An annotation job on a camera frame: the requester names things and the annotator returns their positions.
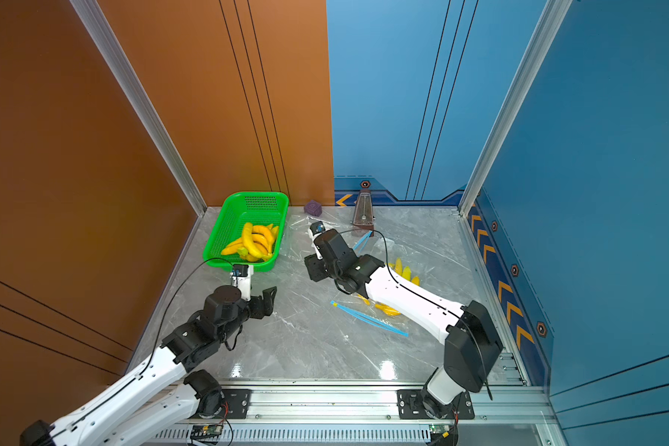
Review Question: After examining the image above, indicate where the green circuit board right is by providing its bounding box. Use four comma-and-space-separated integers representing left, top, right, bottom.
427, 424, 459, 446

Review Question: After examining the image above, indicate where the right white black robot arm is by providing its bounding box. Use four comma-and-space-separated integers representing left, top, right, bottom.
305, 221, 504, 419

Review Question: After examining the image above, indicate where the green circuit board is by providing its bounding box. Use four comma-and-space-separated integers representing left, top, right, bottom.
189, 424, 224, 442
427, 424, 459, 446

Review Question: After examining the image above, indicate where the aluminium rail base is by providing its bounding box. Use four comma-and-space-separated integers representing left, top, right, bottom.
154, 380, 555, 436

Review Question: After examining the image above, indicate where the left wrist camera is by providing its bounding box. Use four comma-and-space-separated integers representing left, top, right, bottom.
230, 264, 254, 301

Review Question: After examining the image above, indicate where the purple cube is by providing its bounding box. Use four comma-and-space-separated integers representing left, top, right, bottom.
303, 200, 323, 217

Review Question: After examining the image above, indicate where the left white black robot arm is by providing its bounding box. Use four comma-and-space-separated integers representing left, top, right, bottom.
20, 285, 277, 445

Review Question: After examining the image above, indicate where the green plastic basket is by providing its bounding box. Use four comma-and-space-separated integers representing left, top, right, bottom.
203, 191, 289, 271

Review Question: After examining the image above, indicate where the yellow banana bunch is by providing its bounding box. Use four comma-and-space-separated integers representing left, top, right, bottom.
220, 223, 280, 263
357, 258, 420, 317

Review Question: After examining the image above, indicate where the clear zip-top bag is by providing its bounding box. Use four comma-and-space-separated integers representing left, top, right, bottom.
279, 208, 375, 268
328, 236, 442, 339

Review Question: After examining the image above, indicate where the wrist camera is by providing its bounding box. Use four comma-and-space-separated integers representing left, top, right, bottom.
308, 221, 326, 245
230, 264, 254, 301

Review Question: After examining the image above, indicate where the green circuit board left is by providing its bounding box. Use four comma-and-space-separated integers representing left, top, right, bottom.
189, 424, 224, 442

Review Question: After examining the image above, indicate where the single yellow banana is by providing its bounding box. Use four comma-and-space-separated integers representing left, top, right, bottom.
242, 223, 271, 260

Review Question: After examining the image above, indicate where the brown wooden metronome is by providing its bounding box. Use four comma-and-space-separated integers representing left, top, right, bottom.
352, 189, 375, 230

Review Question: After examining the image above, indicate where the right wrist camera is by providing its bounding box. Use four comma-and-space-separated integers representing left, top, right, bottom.
308, 221, 326, 245

